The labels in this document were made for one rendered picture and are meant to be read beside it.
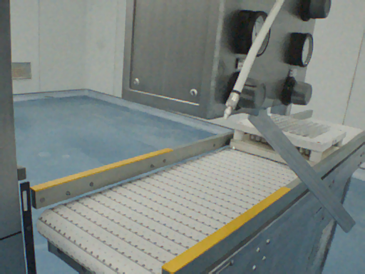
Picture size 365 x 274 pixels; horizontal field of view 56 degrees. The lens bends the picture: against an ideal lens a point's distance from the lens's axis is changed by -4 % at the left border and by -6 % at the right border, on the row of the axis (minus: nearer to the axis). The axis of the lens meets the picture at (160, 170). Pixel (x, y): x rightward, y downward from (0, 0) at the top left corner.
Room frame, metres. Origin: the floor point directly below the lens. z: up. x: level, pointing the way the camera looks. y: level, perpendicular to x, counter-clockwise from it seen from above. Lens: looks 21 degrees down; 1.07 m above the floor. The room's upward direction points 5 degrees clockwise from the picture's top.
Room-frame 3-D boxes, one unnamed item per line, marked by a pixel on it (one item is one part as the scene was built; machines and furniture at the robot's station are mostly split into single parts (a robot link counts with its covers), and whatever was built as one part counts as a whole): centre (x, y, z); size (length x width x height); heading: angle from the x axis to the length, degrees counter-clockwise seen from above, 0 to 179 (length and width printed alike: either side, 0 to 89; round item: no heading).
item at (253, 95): (0.30, -0.07, 1.04); 0.03 x 0.02 x 0.04; 141
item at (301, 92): (0.40, -0.15, 1.03); 0.03 x 0.03 x 0.04; 51
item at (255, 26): (0.31, -0.07, 1.08); 0.04 x 0.01 x 0.04; 141
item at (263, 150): (0.95, -0.35, 0.81); 0.24 x 0.24 x 0.02; 51
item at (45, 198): (1.00, -0.22, 0.82); 1.32 x 0.02 x 0.03; 141
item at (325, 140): (0.95, -0.35, 0.86); 0.25 x 0.24 x 0.02; 51
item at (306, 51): (0.41, -0.14, 1.07); 0.04 x 0.01 x 0.04; 141
